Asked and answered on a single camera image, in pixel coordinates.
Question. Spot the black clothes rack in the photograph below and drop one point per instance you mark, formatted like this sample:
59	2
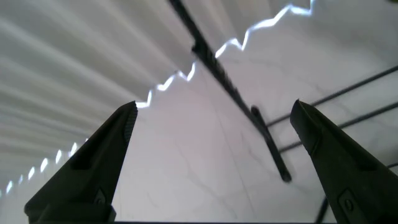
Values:
217	68

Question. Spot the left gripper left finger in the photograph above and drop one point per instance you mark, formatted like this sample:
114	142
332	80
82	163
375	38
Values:
90	174

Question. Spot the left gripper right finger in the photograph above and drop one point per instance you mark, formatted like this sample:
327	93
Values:
351	177

